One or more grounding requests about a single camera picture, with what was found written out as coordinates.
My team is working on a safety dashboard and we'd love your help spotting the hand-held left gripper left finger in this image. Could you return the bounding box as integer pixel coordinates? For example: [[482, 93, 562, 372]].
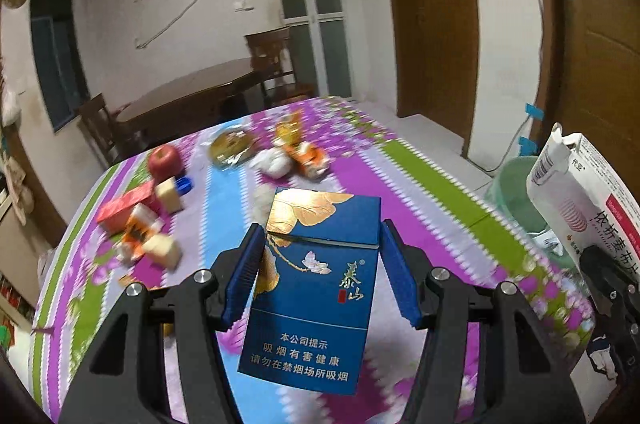
[[59, 224, 264, 424]]

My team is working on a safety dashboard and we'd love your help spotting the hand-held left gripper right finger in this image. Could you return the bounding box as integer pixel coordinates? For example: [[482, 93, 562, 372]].
[[381, 219, 586, 424]]

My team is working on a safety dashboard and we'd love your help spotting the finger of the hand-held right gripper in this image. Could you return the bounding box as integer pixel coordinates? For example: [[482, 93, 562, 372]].
[[579, 245, 640, 385]]

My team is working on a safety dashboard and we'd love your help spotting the blue cigarette pack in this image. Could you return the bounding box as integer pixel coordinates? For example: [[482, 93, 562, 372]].
[[237, 186, 384, 396]]

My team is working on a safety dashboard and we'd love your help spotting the white medicine box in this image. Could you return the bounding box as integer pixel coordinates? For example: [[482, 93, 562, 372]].
[[526, 123, 640, 276]]

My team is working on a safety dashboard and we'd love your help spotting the pale yellow foam block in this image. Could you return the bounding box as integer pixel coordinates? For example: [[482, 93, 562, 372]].
[[155, 177, 185, 214], [142, 233, 182, 268]]

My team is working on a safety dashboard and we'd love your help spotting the green plastic bin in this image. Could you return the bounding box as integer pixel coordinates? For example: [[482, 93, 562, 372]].
[[492, 156, 581, 271]]

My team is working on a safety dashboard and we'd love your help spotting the striped floral tablecloth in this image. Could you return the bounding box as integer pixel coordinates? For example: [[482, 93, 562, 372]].
[[31, 96, 599, 424]]

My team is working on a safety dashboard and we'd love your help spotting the orange and white wrapper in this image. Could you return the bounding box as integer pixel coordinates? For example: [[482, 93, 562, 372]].
[[119, 203, 167, 264]]

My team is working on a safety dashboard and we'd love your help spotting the bread in clear bag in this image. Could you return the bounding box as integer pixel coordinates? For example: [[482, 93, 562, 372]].
[[208, 127, 259, 168]]

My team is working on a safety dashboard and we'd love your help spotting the red juice carton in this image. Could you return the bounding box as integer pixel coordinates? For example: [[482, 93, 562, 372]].
[[96, 180, 162, 236]]

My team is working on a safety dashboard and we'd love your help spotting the red apple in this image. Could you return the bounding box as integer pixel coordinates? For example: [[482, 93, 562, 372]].
[[147, 144, 184, 185]]

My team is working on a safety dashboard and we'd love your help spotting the orange plastic wrapper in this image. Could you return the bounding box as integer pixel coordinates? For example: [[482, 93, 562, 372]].
[[273, 111, 304, 151]]

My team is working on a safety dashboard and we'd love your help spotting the wooden dining table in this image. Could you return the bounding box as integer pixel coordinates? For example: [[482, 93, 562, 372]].
[[115, 57, 262, 141]]

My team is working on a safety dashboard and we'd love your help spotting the wooden chair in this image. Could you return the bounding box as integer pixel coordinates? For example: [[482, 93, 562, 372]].
[[74, 92, 137, 166], [244, 26, 317, 106]]

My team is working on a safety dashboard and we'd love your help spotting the beige hanging object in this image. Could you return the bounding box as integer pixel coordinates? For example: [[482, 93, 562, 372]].
[[7, 153, 35, 226]]

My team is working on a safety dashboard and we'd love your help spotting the brown wooden door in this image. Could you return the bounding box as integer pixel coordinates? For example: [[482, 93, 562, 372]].
[[531, 0, 640, 201], [375, 0, 479, 156]]

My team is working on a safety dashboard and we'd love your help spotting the frosted glass door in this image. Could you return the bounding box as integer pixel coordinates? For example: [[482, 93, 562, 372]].
[[266, 0, 352, 101]]

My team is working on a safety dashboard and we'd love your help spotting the white plastic bag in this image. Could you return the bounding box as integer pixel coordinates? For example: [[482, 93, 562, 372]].
[[0, 73, 22, 128]]

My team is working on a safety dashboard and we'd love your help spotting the thin white cord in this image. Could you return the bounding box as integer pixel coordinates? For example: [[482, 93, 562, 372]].
[[466, 0, 547, 176]]

